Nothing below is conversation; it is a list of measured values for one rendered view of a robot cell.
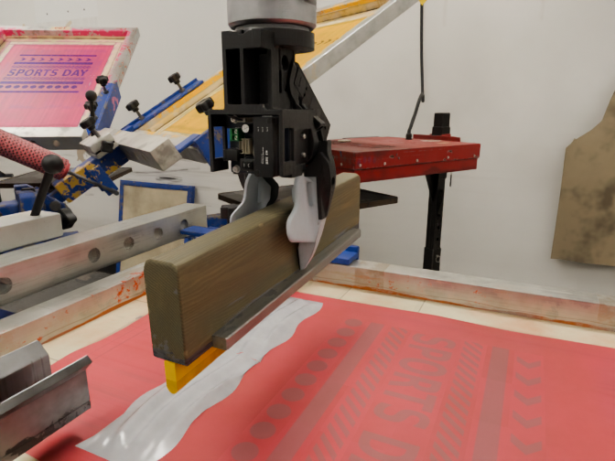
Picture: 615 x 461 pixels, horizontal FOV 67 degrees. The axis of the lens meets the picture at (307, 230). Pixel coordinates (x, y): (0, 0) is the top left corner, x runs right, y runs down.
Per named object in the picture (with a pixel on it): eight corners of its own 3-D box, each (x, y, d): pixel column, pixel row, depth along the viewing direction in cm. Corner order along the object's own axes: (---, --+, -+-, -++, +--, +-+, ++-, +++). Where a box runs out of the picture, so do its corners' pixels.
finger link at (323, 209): (289, 221, 45) (275, 130, 43) (297, 218, 46) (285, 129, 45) (334, 219, 43) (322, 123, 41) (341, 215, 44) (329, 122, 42)
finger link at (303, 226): (276, 284, 42) (261, 182, 40) (306, 265, 47) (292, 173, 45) (308, 284, 40) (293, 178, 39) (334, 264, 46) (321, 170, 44)
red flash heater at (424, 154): (393, 160, 204) (393, 133, 200) (484, 172, 167) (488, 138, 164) (271, 171, 170) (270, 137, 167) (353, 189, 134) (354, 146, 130)
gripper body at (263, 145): (208, 179, 40) (199, 28, 37) (259, 168, 48) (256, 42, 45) (286, 186, 37) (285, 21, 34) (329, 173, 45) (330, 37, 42)
